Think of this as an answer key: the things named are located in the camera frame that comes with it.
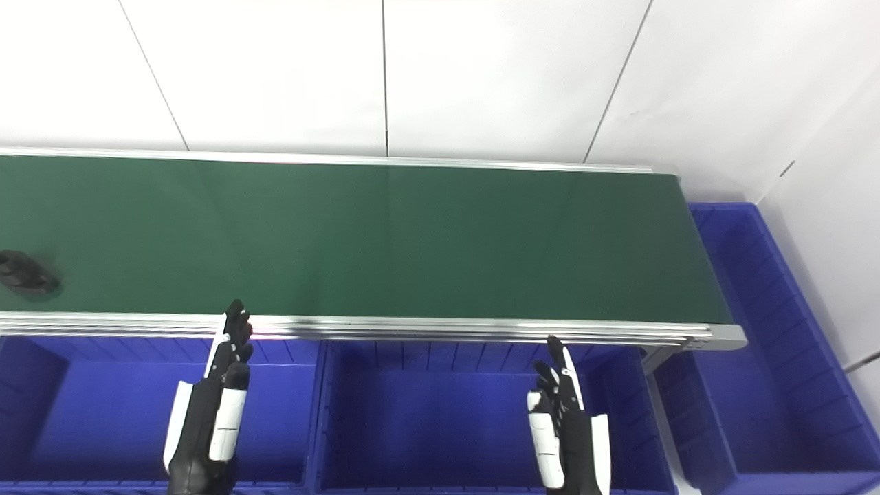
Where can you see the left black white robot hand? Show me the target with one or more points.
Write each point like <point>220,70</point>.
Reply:
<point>206,426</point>

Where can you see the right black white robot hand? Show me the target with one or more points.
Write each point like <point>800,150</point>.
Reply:
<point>574,440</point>

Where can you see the black flanged metal part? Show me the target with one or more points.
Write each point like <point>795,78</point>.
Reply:
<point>24,273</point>

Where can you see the aluminium conveyor leg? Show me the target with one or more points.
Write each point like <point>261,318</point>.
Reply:
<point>663,405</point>

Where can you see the blue plastic bin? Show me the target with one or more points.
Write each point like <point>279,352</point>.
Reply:
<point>103,412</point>
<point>426,419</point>
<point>770,385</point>

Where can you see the green conveyor belt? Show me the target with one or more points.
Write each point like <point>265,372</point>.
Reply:
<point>426,330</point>
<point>385,240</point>

